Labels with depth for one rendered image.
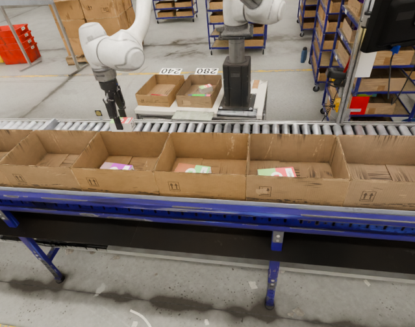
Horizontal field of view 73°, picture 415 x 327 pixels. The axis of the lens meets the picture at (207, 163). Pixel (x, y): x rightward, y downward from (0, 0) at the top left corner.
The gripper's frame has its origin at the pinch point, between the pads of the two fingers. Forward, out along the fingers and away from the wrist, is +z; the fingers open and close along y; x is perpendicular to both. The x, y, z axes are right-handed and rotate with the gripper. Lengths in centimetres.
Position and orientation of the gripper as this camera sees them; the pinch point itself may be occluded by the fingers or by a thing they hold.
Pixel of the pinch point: (121, 120)
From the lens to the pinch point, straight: 138.4
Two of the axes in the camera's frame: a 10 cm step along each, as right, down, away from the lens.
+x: 9.8, 0.4, -1.8
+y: -1.6, 6.5, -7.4
